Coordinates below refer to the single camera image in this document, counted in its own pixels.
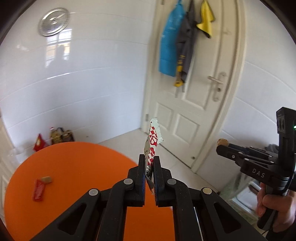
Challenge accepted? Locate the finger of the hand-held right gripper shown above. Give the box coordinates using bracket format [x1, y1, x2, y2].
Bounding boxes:
[227, 143, 279, 163]
[216, 144, 258, 166]

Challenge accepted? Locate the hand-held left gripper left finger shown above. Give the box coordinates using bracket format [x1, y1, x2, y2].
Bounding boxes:
[30, 154, 147, 241]

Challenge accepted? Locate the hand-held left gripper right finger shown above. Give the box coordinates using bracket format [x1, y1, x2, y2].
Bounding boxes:
[153, 156, 266, 241]

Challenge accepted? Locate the red white checked wrapper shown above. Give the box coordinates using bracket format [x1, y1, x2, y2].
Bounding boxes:
[143, 118, 164, 194]

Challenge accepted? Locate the person's right hand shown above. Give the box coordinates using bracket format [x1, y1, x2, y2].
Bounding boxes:
[257, 182, 296, 234]

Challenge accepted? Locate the pale green bin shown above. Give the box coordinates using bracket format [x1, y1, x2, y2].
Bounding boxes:
[222, 176, 262, 223]

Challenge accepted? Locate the white panel door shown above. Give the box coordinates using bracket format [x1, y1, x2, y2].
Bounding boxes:
[140, 0, 247, 174]

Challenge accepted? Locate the red sauce sachet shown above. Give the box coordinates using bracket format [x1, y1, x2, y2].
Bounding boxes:
[32, 179, 46, 201]

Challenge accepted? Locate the red rice bag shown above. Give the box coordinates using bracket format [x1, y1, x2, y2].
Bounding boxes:
[33, 134, 50, 152]

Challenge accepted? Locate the grey apron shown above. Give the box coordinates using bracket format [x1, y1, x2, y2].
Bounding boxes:
[174, 0, 199, 93]

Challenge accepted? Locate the blue apron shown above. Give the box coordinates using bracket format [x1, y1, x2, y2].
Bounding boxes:
[158, 0, 186, 77]

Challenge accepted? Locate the yellow cloth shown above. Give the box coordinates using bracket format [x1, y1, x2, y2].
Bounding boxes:
[196, 0, 216, 39]

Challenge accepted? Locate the round metal steamer plate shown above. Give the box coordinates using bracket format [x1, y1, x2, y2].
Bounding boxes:
[38, 8, 70, 37]

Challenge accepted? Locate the silver door handle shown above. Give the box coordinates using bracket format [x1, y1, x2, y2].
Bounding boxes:
[208, 72, 227, 102]

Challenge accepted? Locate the oil bottle with black handle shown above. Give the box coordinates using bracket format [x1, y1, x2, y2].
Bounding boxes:
[58, 127, 75, 142]

